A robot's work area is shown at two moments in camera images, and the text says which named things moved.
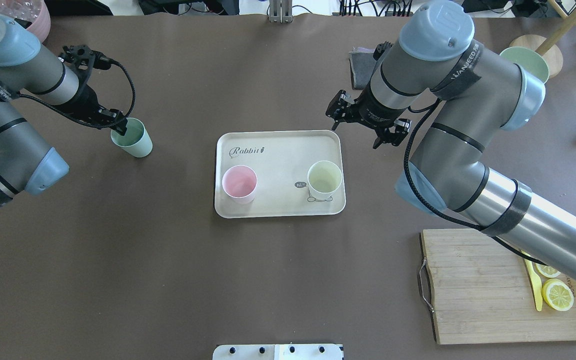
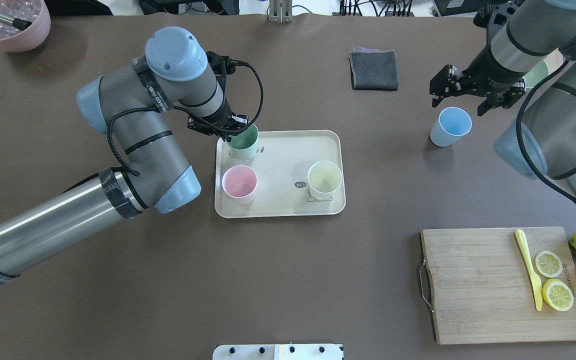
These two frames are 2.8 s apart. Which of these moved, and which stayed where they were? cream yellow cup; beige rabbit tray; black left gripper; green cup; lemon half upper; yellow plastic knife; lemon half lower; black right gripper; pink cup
Moved: green cup; black right gripper; black left gripper
Stayed: lemon half upper; lemon half lower; beige rabbit tray; yellow plastic knife; cream yellow cup; pink cup
